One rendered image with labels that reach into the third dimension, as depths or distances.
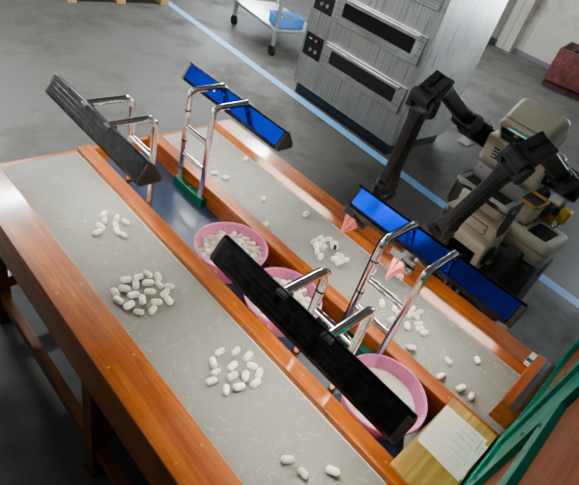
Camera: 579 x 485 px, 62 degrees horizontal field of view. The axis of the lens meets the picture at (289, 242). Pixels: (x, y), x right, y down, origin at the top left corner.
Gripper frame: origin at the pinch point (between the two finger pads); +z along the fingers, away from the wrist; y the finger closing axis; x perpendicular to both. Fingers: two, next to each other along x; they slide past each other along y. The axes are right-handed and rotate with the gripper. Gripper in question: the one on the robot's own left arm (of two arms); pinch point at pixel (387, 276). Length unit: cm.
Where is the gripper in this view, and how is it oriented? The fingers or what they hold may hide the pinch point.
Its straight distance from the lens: 175.7
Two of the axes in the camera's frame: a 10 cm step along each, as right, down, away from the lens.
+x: 2.6, 3.8, 8.9
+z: -7.0, 7.1, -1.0
